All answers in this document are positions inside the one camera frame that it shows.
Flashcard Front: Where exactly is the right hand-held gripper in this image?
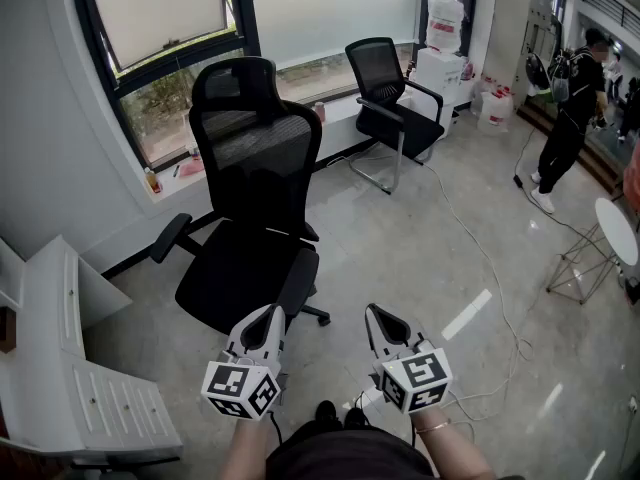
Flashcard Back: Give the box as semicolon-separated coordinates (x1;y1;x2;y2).
364;303;454;414

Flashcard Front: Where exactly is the clear water jug red label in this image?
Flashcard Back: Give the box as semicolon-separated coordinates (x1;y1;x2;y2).
425;0;466;53
477;90;515;134
479;72;511;97

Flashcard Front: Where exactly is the black mesh office chair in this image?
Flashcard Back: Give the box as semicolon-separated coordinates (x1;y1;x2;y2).
149;56;332;337

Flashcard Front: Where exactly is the long white floor cable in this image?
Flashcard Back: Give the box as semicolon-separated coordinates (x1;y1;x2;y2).
327;155;534;422

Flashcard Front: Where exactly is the person's black clothing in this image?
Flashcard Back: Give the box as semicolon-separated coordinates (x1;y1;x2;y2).
264;423;436;480

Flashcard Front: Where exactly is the white water dispenser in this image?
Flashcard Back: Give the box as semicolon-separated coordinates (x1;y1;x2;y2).
413;47;470;134

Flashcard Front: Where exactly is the person's left black shoe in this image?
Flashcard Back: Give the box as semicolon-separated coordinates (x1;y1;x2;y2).
314;400;342;432

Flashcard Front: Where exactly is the black round fan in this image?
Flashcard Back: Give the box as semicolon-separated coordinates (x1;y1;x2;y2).
524;51;551;92

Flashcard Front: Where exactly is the white desk with hutch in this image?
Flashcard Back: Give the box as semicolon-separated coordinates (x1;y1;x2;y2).
0;235;184;469

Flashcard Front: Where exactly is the person's black shoe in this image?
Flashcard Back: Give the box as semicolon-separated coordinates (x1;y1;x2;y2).
343;406;371;430
314;400;342;432

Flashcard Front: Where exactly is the gold bracelet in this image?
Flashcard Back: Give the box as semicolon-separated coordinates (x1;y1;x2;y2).
414;417;453;434

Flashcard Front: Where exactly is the round white wire-frame table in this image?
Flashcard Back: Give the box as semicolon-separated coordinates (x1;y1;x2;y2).
545;197;640;305

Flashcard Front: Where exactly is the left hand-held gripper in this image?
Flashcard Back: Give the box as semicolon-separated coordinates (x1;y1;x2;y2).
200;305;289;422

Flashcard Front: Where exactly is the person's right forearm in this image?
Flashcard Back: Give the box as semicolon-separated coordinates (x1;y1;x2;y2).
409;405;496;480

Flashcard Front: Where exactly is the person's left forearm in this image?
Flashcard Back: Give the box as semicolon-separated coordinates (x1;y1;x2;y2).
217;415;281;480

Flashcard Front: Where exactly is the person's right black shoe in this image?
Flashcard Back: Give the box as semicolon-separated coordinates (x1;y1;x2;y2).
343;406;371;430

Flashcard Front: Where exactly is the black visitor chair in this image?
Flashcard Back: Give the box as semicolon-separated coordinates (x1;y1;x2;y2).
344;36;446;195

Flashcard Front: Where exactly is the black window frame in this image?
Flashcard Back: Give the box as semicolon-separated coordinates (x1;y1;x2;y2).
69;0;481;169

